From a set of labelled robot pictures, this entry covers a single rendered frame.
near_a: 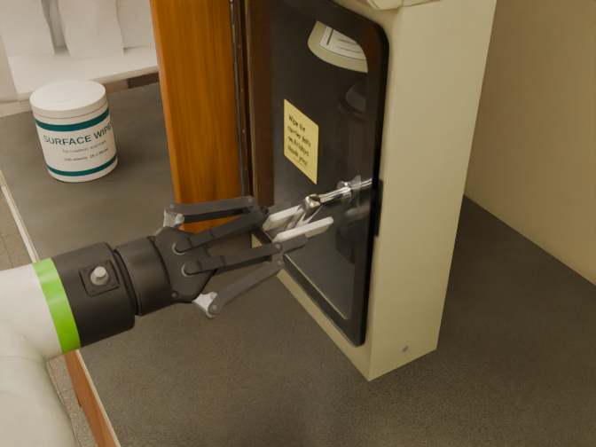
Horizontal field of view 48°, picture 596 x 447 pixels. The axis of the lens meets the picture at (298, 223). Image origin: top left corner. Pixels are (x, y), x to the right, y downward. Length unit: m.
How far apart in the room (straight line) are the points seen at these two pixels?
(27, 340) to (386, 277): 0.38
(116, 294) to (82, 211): 0.57
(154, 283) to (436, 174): 0.31
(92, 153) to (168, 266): 0.60
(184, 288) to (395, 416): 0.31
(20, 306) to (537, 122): 0.79
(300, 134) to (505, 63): 0.46
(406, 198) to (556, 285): 0.42
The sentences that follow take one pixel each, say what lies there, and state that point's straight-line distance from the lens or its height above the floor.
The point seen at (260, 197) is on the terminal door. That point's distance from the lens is 0.94.
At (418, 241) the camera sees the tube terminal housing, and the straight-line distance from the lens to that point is 0.75.
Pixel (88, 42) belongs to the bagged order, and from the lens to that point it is 1.87.
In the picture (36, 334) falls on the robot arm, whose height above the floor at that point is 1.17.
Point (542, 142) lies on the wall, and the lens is 1.11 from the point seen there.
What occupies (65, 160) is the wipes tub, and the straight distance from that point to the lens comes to 1.27.
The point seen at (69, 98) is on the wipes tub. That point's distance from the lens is 1.25.
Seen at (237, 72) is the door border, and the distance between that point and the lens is 0.90.
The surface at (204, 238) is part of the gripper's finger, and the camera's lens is 0.70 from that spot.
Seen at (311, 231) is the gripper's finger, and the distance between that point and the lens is 0.74.
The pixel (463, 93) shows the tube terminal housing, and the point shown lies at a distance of 0.69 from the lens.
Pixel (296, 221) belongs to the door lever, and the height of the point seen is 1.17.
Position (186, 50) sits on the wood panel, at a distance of 0.92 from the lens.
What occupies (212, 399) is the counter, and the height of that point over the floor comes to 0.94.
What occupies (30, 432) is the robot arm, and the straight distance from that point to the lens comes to 0.55.
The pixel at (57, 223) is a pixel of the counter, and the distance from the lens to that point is 1.18.
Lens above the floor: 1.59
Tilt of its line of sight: 36 degrees down
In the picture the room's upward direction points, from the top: straight up
